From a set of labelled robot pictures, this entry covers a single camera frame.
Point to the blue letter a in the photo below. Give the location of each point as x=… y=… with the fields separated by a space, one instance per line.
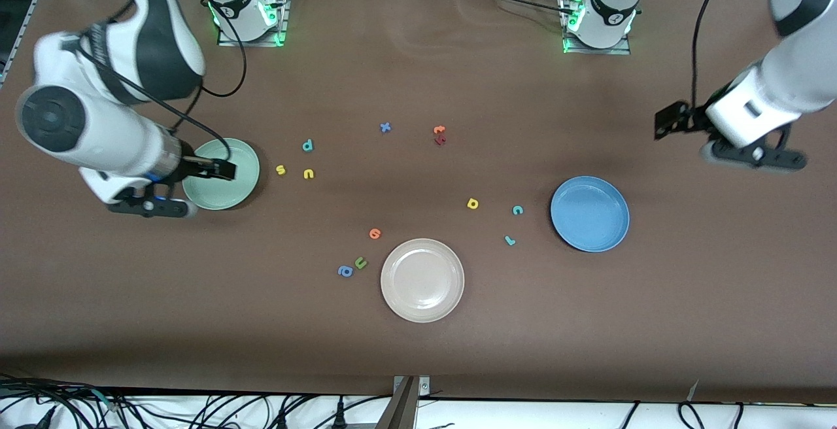
x=345 y=271

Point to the green letter u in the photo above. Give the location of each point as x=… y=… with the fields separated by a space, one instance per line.
x=360 y=263

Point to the teal letter d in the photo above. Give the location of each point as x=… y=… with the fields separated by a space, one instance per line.
x=307 y=146

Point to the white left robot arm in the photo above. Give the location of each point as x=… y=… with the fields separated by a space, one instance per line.
x=804 y=63

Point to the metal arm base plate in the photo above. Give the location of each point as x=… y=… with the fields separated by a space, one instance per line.
x=595 y=51
x=252 y=42

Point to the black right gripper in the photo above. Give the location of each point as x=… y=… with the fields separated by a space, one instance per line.
x=193 y=165

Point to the brown table cover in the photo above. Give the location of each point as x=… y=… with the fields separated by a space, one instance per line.
x=418 y=350

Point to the grey metal bracket plate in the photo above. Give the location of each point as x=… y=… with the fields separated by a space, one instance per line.
x=424 y=386

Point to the dark metal beam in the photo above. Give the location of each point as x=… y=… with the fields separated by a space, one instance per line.
x=399 y=412

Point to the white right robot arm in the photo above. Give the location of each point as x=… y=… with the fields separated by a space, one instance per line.
x=98 y=128

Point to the blue plate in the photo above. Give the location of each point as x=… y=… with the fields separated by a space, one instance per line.
x=588 y=214

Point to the beige plate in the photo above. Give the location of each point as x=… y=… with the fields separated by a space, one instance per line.
x=422 y=280

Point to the green plate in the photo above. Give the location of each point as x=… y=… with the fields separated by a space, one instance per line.
x=242 y=187

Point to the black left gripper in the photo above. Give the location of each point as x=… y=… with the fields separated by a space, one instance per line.
x=693 y=117

